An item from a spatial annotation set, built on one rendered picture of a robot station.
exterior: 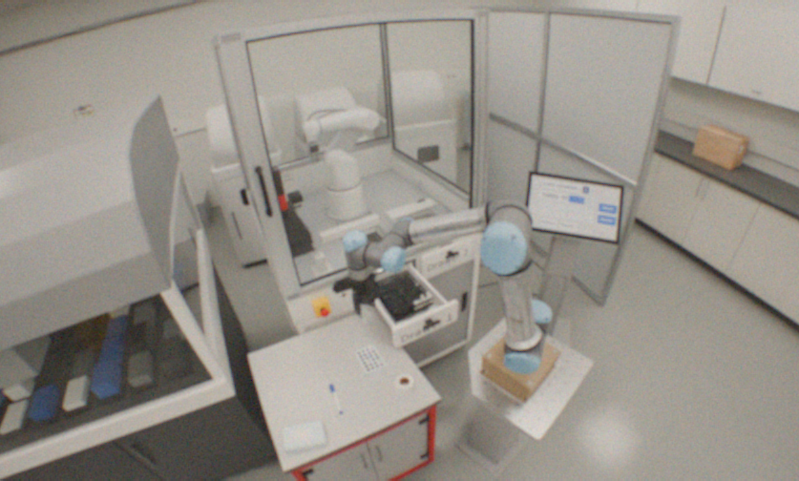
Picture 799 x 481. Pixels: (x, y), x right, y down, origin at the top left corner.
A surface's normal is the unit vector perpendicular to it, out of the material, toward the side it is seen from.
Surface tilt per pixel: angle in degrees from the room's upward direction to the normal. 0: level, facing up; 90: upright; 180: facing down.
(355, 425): 0
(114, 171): 41
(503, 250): 83
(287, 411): 0
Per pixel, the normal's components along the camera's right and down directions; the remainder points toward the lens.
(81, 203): 0.27, -0.31
